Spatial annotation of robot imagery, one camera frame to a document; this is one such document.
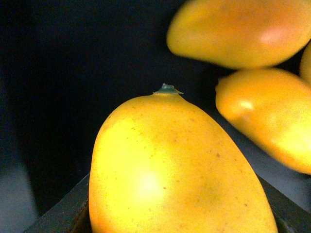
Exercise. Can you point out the yellow mango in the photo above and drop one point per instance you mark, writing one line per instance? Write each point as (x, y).
(240, 33)
(162, 165)
(272, 107)

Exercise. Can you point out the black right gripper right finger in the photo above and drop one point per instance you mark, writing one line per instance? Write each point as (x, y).
(289, 217)

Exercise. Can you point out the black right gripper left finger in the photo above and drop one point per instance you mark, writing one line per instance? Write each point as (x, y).
(69, 215)

